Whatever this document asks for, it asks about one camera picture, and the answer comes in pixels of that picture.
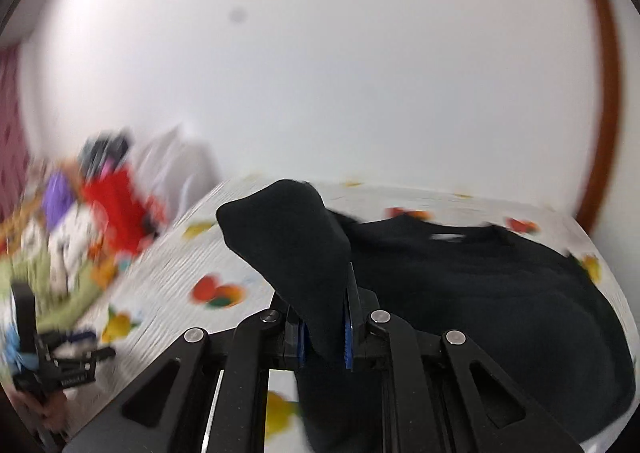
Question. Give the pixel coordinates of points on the black sweatshirt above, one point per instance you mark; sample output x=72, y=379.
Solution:
x=533, y=310

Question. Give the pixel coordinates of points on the plaid cloth in bag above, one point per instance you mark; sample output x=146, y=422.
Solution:
x=102, y=155

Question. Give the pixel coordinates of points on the white plastic shopping bag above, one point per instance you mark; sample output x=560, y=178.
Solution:
x=170, y=174

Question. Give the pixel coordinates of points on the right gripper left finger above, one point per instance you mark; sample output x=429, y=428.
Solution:
x=207, y=392

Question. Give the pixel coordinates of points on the red paper shopping bag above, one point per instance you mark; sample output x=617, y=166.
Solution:
x=128, y=225

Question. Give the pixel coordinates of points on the person's left hand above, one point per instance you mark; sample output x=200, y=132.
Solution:
x=52, y=413

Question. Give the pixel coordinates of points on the brown wooden door frame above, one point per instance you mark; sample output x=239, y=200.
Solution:
x=610, y=112

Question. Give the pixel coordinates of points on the purple bag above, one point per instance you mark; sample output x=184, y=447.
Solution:
x=60, y=194

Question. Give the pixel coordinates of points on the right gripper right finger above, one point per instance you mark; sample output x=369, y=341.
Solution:
x=442, y=393

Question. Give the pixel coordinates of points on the fruit print table cover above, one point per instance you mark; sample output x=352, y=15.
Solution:
x=178, y=283

